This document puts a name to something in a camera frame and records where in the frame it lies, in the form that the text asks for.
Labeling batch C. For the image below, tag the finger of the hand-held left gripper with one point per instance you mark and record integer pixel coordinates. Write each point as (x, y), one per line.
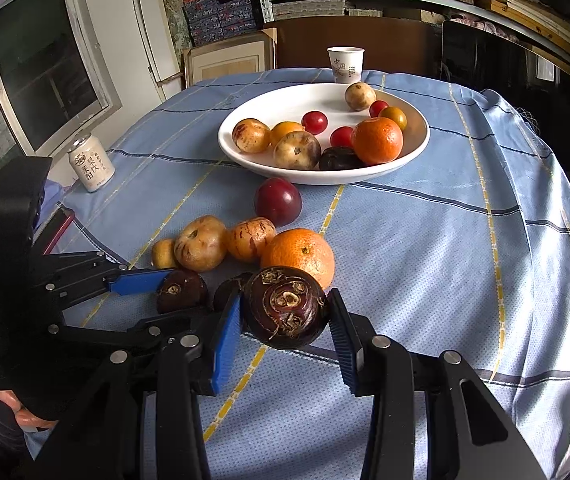
(137, 281)
(95, 336)

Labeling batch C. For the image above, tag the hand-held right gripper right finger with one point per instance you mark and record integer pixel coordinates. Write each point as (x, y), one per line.
(342, 345)

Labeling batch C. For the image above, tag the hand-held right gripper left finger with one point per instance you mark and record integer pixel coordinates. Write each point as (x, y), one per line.
(227, 347)

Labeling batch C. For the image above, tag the large dark water chestnut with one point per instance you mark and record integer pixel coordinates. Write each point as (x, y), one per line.
(285, 307)

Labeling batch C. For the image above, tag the striped brown pepino melon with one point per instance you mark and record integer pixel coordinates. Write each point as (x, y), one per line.
(251, 135)

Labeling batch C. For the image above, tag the striped yellow pepino melon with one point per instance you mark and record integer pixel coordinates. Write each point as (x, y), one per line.
(297, 151)
(201, 243)

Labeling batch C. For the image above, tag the orange tangerine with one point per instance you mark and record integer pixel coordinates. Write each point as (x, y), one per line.
(377, 141)
(305, 255)

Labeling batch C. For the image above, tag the orange tomato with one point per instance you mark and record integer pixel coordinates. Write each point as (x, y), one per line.
(284, 130)

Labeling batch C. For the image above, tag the small yellow tomato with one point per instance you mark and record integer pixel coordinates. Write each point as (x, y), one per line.
(395, 116)

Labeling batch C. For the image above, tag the white oval plate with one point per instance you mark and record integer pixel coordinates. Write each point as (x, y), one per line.
(290, 102)

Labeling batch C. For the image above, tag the round brown longan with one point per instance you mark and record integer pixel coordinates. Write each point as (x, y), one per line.
(360, 96)

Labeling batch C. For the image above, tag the person's left hand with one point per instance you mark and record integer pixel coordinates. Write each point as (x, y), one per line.
(20, 412)

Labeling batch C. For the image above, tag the small yellow pepino melon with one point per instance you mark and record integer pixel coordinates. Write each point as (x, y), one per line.
(164, 254)

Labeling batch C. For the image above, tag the phone in red case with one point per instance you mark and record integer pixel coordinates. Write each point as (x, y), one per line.
(57, 230)

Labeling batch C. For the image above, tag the striped orange pepino melon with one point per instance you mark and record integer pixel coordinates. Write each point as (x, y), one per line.
(251, 239)

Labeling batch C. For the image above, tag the white beverage can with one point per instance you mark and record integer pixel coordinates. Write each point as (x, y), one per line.
(91, 165)

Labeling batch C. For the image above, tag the blue checked tablecloth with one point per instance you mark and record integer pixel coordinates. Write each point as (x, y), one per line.
(415, 240)

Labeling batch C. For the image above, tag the dark red plum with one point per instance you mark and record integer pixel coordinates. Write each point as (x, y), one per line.
(278, 201)

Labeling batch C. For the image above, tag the flat dark water chestnut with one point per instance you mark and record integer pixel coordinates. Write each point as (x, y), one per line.
(339, 160)

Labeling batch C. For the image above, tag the white framed window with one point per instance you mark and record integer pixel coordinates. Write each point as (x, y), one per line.
(45, 65)

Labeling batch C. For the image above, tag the pale framed picture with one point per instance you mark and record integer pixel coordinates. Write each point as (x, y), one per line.
(195, 67)

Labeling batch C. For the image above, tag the small red cherry tomato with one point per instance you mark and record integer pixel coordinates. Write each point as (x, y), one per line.
(377, 107)

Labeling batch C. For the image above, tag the white stick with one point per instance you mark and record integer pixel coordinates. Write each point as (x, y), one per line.
(146, 35)

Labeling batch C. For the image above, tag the green marbled panel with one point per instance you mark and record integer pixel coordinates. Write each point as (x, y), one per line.
(171, 10)

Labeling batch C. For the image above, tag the stack of patterned boxes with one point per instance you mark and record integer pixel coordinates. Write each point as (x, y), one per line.
(220, 15)

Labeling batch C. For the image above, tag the white paper cup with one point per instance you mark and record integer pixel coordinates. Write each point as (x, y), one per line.
(346, 64)

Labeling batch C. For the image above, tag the brown wooden board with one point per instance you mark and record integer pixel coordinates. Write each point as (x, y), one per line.
(305, 42)

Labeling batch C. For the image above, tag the metal storage shelf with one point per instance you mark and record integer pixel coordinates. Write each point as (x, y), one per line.
(315, 10)

